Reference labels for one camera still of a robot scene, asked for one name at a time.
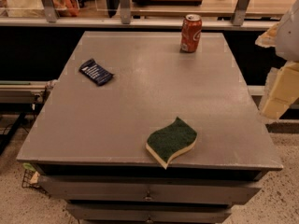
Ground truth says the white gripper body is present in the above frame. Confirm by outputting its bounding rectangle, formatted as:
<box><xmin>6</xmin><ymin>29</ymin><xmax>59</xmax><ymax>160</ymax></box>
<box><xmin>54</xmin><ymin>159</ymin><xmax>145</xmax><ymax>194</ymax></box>
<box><xmin>276</xmin><ymin>0</ymin><xmax>299</xmax><ymax>62</ymax></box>

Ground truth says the green yellow leaf-shaped sponge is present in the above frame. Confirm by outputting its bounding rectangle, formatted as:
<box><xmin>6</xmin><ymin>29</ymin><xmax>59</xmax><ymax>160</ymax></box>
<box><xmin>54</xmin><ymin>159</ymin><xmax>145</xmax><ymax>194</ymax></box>
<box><xmin>146</xmin><ymin>117</ymin><xmax>197</xmax><ymax>169</ymax></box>

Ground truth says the lower grey drawer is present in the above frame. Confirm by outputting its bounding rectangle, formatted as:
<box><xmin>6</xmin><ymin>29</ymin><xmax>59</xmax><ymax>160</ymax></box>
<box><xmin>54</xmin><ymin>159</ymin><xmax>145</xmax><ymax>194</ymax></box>
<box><xmin>66</xmin><ymin>203</ymin><xmax>231</xmax><ymax>224</ymax></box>

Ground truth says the metal rail shelf frame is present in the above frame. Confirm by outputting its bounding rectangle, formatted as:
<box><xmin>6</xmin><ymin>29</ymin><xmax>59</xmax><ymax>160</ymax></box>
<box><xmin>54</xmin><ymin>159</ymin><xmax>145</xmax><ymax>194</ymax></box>
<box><xmin>0</xmin><ymin>0</ymin><xmax>283</xmax><ymax>31</ymax></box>

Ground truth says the black wire basket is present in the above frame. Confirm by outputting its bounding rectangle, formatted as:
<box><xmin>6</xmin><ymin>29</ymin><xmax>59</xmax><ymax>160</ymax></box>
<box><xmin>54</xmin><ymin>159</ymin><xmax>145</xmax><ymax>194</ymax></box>
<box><xmin>21</xmin><ymin>169</ymin><xmax>46</xmax><ymax>193</ymax></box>

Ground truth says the orange snack bag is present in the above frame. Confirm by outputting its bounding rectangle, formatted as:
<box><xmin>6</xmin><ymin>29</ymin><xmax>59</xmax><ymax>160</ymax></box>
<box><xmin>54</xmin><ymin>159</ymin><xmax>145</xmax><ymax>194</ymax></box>
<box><xmin>52</xmin><ymin>0</ymin><xmax>78</xmax><ymax>17</ymax></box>

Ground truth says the red coke can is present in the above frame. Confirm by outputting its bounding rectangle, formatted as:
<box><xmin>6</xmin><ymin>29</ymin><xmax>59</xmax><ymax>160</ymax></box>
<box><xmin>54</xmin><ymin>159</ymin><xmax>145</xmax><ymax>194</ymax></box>
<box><xmin>180</xmin><ymin>14</ymin><xmax>202</xmax><ymax>52</ymax></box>

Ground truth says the dark blue snack packet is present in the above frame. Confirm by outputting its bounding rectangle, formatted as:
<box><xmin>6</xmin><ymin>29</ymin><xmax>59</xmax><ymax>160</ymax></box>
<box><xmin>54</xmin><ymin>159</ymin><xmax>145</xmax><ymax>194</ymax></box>
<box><xmin>79</xmin><ymin>59</ymin><xmax>114</xmax><ymax>86</ymax></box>

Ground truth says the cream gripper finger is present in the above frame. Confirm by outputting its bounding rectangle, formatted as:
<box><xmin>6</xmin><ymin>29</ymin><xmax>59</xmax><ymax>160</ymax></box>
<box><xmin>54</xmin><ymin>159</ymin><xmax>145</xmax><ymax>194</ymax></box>
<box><xmin>259</xmin><ymin>62</ymin><xmax>299</xmax><ymax>120</ymax></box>
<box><xmin>255</xmin><ymin>23</ymin><xmax>278</xmax><ymax>48</ymax></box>

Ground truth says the grey drawer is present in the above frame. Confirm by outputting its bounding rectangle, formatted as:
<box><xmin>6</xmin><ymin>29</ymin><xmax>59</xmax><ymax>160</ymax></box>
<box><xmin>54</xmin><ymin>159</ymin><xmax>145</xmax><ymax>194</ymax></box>
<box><xmin>38</xmin><ymin>175</ymin><xmax>261</xmax><ymax>205</ymax></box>
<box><xmin>66</xmin><ymin>203</ymin><xmax>231</xmax><ymax>224</ymax></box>

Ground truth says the upper grey drawer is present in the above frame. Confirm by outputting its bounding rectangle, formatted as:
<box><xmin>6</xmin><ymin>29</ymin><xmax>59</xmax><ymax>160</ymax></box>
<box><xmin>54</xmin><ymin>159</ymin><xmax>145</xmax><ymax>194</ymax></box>
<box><xmin>38</xmin><ymin>175</ymin><xmax>261</xmax><ymax>205</ymax></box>

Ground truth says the grey drawer cabinet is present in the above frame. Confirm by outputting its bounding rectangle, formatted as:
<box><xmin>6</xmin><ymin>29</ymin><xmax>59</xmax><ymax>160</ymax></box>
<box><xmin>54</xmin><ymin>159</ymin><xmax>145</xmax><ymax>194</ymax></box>
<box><xmin>18</xmin><ymin>32</ymin><xmax>282</xmax><ymax>210</ymax></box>

